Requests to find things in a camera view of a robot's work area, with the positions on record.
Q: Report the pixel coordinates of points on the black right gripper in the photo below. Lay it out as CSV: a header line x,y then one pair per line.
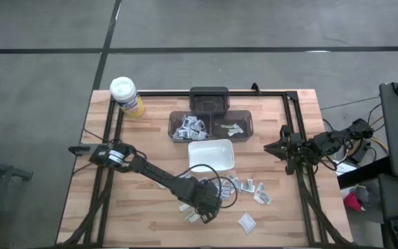
x,y
295,148

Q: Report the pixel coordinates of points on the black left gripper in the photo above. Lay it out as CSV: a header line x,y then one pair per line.
x,y
202,197

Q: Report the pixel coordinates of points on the plain white packet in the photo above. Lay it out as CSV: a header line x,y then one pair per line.
x,y
196,218
237,128
246,223

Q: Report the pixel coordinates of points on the green print white packet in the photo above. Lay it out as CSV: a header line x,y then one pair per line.
x,y
188,217
233,133
160,186

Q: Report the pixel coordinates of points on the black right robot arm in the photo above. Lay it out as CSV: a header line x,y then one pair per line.
x,y
333,141

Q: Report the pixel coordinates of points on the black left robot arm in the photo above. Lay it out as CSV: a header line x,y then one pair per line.
x,y
157,176

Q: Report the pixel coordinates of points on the blue striped white packet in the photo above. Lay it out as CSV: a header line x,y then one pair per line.
x,y
225,192
185,175

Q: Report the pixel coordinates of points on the white plastic bin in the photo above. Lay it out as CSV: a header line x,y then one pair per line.
x,y
213,154

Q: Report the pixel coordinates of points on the grey translucent plastic bin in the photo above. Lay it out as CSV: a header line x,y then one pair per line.
x,y
209,100
172,121
219,135

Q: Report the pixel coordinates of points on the white paper sheet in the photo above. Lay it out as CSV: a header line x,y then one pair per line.
x,y
344,169

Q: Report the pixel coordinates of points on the black desk crossbar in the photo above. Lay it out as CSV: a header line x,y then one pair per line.
x,y
361,174

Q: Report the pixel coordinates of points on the red and grey cloth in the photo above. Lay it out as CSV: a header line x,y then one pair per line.
x,y
351,202

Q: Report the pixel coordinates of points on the yellow Lysol wipes canister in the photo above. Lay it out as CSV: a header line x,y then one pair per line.
x,y
126,95

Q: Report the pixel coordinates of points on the grey metal stand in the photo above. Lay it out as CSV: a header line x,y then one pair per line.
x,y
5,170

